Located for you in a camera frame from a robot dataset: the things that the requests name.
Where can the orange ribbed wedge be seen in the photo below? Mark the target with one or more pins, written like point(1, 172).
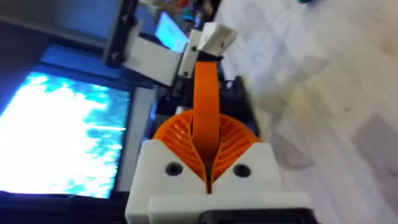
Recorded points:
point(206, 102)

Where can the small computer monitor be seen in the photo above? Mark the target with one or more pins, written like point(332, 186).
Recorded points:
point(170, 32)

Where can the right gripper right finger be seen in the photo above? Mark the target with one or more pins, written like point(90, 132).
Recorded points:
point(255, 168)

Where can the black upright wrist plate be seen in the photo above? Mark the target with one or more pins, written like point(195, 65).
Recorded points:
point(119, 34)

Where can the large computer monitor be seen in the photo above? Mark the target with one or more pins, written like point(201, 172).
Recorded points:
point(62, 133)

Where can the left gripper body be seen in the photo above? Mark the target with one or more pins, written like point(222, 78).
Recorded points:
point(155, 59)

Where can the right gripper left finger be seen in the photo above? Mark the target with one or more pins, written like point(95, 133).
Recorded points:
point(155, 174)

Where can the bare white finger of the left gripper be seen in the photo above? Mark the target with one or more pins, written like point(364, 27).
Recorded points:
point(217, 35)

